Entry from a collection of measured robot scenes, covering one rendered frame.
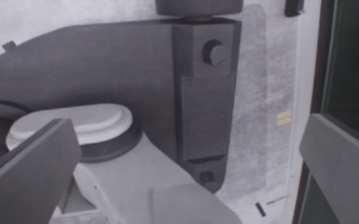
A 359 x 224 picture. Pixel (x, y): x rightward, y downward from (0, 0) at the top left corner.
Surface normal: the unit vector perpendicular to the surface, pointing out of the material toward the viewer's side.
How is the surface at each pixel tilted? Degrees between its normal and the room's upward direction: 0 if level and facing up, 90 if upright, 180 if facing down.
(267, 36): 0
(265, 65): 0
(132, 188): 90
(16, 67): 0
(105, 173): 90
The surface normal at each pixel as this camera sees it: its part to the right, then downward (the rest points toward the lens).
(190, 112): 0.18, 0.48
